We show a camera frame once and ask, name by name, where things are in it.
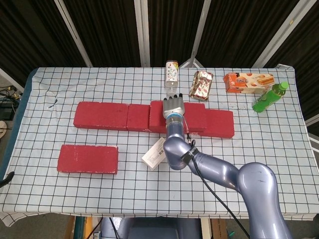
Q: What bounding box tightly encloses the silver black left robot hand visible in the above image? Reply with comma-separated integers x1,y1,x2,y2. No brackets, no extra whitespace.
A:
0,171,14,190

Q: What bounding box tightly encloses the orange biscuit box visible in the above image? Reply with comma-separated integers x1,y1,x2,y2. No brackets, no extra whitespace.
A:
223,72,275,94

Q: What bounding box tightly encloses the blue-edged table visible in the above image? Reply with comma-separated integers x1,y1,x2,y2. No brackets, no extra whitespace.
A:
0,71,87,239

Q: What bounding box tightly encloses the green drink bottle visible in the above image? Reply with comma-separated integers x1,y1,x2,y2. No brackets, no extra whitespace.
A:
251,81,290,114

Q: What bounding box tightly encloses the red foam brick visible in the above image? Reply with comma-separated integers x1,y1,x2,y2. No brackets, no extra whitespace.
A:
56,144,119,175
73,101,130,131
149,100,207,134
196,109,235,139
126,104,152,132

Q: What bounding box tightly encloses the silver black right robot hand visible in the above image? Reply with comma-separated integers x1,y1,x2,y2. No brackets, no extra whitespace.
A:
163,93,186,118

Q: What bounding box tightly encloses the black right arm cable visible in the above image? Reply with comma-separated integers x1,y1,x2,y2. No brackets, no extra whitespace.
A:
183,117,251,238

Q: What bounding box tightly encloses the gold foil snack pack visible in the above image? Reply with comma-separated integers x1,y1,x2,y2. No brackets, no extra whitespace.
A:
188,70,214,102

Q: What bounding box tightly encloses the clear bottle with patterned label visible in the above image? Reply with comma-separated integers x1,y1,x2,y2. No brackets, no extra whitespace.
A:
164,60,179,97

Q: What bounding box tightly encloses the blue-grey robot torso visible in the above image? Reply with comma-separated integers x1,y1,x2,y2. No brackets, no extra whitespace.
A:
101,217,202,239

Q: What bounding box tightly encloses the white partition frame post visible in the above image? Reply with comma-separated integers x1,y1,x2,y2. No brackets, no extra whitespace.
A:
179,0,212,68
134,0,152,67
251,0,310,68
53,0,93,68

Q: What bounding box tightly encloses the white cardboard box with barcode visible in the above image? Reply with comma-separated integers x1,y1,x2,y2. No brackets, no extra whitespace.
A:
141,136,167,171

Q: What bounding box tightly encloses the white black checkered tablecloth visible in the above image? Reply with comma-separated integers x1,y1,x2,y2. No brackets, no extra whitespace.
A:
0,64,319,227

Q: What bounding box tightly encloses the black equipment box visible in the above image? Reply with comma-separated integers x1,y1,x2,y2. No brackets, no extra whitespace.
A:
0,104,20,120

